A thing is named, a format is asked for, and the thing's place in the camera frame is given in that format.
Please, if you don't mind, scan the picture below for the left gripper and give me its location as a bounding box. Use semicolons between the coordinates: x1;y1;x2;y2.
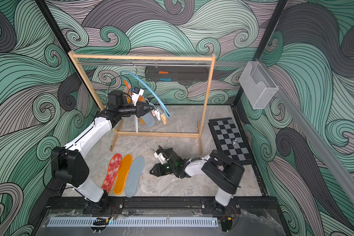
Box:
117;102;153;120

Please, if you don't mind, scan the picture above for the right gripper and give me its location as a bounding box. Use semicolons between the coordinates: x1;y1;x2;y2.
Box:
151;161;179;175

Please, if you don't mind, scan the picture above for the grey blue insole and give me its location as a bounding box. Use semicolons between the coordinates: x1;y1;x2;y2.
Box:
141;113;155;127
124;156;145;198

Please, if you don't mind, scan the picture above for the blue clip hanger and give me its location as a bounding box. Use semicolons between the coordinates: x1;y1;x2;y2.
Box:
119;70;172;119

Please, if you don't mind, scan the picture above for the red patterned insole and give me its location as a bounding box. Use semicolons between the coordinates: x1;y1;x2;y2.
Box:
102;153;123;193

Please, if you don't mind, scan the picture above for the orange insole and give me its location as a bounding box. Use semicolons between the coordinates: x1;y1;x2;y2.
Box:
113;154;133;195
124;80;133;104

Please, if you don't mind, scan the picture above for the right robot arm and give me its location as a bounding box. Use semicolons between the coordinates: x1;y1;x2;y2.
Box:
149;147;245;214

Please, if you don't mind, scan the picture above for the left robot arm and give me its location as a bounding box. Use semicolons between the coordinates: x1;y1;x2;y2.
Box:
50;90;155;204

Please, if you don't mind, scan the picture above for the white clothes peg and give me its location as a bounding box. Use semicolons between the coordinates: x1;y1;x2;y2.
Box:
155;110;161;121

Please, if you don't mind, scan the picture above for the white insole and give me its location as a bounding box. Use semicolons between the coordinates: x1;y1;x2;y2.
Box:
134;116;139;133

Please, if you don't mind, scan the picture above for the black white chessboard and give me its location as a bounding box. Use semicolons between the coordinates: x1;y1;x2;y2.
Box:
208;118;253;165

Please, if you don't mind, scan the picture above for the wooden clothes rack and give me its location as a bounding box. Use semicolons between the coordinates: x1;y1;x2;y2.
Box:
67;51;216;155

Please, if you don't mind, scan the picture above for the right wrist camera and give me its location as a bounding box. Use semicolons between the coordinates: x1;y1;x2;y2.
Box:
154;151;167;164

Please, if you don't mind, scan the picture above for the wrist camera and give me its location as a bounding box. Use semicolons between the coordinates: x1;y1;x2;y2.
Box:
154;151;167;164
131;88;144;106

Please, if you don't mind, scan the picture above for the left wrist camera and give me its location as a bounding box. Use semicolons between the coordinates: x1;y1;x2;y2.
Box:
131;88;144;106

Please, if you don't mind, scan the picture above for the black wall tool holder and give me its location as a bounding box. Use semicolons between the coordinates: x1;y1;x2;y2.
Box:
145;65;209;82

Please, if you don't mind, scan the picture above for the white slotted cable duct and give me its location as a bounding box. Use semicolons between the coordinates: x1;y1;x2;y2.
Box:
46;217;219;228

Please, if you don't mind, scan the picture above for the clear acrylic wall box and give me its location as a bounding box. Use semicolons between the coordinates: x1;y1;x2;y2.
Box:
239;61;279;110

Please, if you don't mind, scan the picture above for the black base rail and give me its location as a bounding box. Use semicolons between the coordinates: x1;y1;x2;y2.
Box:
45;196;279;215

